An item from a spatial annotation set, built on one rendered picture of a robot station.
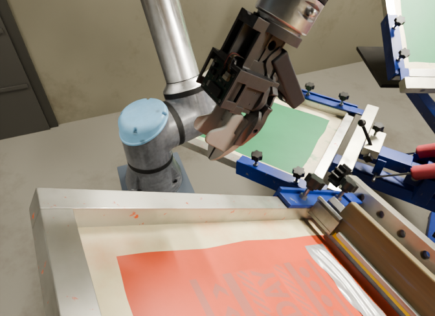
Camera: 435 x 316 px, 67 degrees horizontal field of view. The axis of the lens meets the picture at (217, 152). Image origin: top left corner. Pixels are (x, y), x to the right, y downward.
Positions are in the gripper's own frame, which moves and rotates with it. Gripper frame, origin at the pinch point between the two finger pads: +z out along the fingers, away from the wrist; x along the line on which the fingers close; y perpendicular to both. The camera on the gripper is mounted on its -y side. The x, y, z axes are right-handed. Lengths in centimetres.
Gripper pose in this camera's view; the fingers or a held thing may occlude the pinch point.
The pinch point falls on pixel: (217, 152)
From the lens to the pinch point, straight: 50.6
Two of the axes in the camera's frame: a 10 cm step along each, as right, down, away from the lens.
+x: 4.8, 6.0, -6.4
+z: -4.6, 7.9, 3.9
